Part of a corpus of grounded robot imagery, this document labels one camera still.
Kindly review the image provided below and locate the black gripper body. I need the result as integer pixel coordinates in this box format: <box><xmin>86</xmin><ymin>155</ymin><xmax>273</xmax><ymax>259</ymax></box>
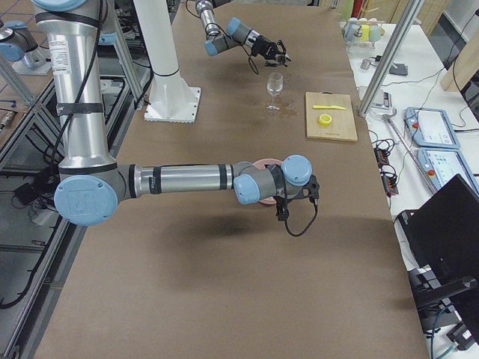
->
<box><xmin>251</xmin><ymin>36</ymin><xmax>278</xmax><ymax>61</ymax></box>
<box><xmin>275</xmin><ymin>174</ymin><xmax>320</xmax><ymax>221</ymax></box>

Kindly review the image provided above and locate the steel jigger measuring cup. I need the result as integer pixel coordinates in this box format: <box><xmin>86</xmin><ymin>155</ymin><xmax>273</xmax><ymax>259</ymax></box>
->
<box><xmin>275</xmin><ymin>55</ymin><xmax>291</xmax><ymax>67</ymax></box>

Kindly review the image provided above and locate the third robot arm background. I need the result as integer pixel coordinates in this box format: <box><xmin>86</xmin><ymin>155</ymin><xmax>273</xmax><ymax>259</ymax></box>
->
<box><xmin>1</xmin><ymin>20</ymin><xmax>50</xmax><ymax>74</ymax></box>

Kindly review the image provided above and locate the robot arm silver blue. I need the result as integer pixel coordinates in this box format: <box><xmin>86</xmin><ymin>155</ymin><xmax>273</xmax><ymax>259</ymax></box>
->
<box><xmin>194</xmin><ymin>0</ymin><xmax>291</xmax><ymax>73</ymax></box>
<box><xmin>31</xmin><ymin>1</ymin><xmax>320</xmax><ymax>237</ymax></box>

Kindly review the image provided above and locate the clear wine glass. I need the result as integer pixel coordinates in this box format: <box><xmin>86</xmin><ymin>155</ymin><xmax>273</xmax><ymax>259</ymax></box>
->
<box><xmin>266</xmin><ymin>73</ymin><xmax>284</xmax><ymax>114</ymax></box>

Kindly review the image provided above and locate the pink bowl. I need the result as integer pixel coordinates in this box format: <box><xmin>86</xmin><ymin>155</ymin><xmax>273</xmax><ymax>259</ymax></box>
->
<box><xmin>253</xmin><ymin>158</ymin><xmax>282</xmax><ymax>206</ymax></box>

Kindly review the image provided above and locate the yellow lemon slice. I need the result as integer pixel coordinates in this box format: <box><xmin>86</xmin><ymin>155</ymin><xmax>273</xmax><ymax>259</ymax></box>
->
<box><xmin>317</xmin><ymin>114</ymin><xmax>332</xmax><ymax>126</ymax></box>

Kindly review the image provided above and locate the yellow plastic knife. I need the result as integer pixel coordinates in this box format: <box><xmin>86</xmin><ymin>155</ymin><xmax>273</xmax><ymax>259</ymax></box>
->
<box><xmin>312</xmin><ymin>105</ymin><xmax>346</xmax><ymax>111</ymax></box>

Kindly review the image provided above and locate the bamboo cutting board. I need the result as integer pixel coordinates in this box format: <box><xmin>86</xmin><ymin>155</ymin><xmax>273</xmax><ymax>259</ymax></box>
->
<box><xmin>305</xmin><ymin>92</ymin><xmax>358</xmax><ymax>142</ymax></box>

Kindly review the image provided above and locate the pastel cups rack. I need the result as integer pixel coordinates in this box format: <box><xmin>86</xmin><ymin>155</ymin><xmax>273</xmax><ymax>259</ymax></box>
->
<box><xmin>342</xmin><ymin>17</ymin><xmax>385</xmax><ymax>49</ymax></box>

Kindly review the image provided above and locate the black power strip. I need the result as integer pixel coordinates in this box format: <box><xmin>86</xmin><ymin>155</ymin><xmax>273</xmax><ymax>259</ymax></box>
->
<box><xmin>374</xmin><ymin>147</ymin><xmax>399</xmax><ymax>197</ymax></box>

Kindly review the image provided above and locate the blue teach pendant lower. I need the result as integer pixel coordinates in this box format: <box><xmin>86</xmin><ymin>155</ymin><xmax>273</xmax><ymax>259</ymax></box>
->
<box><xmin>417</xmin><ymin>147</ymin><xmax>478</xmax><ymax>193</ymax></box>

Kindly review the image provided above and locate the blue teach pendant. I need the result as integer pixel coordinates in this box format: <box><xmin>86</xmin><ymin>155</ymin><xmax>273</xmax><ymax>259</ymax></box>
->
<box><xmin>404</xmin><ymin>107</ymin><xmax>460</xmax><ymax>150</ymax></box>
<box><xmin>417</xmin><ymin>147</ymin><xmax>478</xmax><ymax>193</ymax></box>

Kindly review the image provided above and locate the blue teach pendant upper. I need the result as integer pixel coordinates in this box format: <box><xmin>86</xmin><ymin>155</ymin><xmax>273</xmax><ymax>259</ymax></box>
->
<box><xmin>404</xmin><ymin>107</ymin><xmax>460</xmax><ymax>150</ymax></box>

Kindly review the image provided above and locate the black monitor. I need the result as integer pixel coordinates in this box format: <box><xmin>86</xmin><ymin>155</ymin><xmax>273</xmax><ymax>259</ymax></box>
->
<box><xmin>397</xmin><ymin>174</ymin><xmax>478</xmax><ymax>286</ymax></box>

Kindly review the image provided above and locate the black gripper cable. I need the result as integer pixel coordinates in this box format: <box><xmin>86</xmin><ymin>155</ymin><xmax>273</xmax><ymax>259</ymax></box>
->
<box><xmin>245</xmin><ymin>44</ymin><xmax>261</xmax><ymax>76</ymax></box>

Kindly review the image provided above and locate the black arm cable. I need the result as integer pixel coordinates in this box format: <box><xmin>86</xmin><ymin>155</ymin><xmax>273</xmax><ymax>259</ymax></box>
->
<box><xmin>276</xmin><ymin>164</ymin><xmax>320</xmax><ymax>237</ymax></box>

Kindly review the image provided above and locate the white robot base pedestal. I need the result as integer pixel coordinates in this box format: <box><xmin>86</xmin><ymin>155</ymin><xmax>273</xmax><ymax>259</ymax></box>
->
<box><xmin>134</xmin><ymin>0</ymin><xmax>201</xmax><ymax>123</ymax></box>

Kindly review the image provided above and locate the aluminium frame post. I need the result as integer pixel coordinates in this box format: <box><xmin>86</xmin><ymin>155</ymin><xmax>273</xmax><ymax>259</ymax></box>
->
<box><xmin>358</xmin><ymin>0</ymin><xmax>425</xmax><ymax>117</ymax></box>

